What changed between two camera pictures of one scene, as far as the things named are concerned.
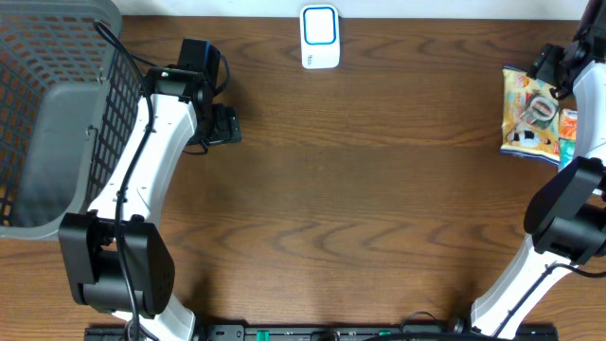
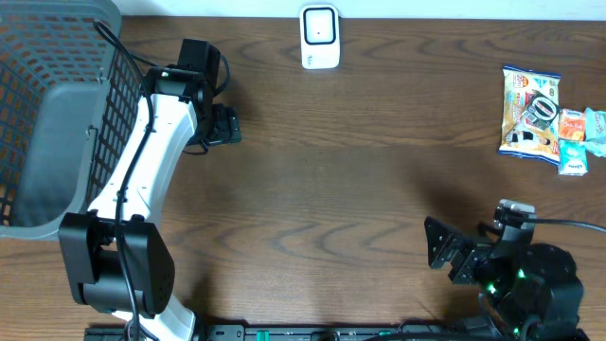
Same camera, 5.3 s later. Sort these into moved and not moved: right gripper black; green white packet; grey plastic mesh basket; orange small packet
Moved: right gripper black
Not moved: green white packet; grey plastic mesh basket; orange small packet
